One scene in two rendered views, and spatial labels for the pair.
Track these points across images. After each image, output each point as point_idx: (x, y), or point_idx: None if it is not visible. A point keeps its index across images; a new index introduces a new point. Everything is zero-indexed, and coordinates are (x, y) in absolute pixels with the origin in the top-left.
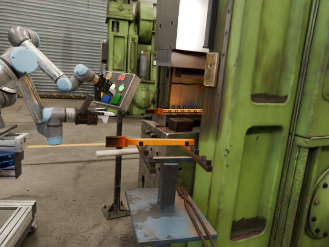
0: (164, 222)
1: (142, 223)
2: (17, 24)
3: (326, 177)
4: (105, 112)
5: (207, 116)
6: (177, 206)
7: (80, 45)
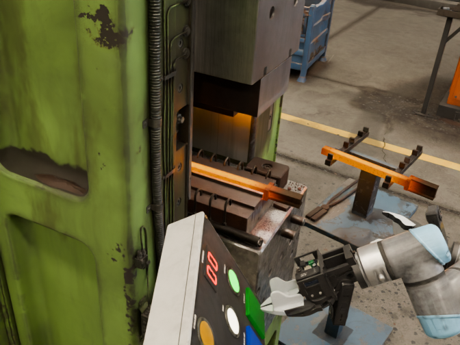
0: (379, 204)
1: (400, 213)
2: None
3: None
4: (403, 216)
5: (261, 131)
6: (346, 207)
7: None
